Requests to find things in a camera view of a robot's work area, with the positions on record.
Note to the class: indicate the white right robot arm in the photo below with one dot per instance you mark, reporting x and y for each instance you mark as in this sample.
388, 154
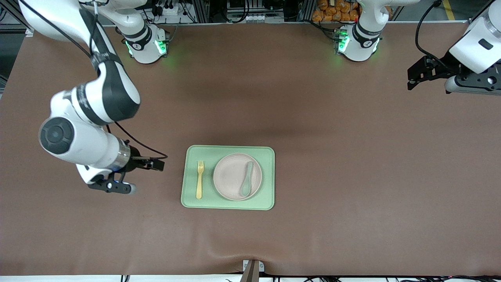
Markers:
90, 149

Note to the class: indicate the pale green plastic spoon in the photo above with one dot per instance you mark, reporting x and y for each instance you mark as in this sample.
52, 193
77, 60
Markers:
245, 190

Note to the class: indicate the aluminium frame post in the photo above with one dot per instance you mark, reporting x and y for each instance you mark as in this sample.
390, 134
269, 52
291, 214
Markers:
306, 11
201, 11

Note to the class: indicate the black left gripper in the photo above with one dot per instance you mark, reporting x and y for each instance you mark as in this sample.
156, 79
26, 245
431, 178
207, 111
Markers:
441, 68

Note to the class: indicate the yellow plastic fork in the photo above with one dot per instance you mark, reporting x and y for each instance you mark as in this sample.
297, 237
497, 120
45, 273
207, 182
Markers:
199, 184

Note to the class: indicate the white terminal block row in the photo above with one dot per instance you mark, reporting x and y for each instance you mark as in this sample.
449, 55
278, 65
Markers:
246, 18

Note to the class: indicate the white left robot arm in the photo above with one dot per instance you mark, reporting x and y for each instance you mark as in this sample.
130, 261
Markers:
362, 43

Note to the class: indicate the white power strip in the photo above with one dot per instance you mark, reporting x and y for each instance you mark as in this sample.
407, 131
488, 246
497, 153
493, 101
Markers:
172, 11

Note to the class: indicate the beige round plate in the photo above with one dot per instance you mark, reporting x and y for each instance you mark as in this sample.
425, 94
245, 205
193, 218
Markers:
229, 176

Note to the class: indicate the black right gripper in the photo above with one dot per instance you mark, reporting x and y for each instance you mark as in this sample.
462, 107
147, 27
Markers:
136, 159

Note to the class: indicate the brown table mat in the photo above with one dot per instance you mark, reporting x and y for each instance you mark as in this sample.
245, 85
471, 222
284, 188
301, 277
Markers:
313, 235

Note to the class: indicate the light green rectangular tray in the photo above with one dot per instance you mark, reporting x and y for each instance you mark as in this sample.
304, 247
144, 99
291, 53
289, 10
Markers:
268, 184

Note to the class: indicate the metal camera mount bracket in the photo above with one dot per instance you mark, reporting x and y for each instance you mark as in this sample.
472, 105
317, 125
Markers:
252, 272

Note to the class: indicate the orange packaged food pile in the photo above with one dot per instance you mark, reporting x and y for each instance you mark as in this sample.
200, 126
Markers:
332, 11

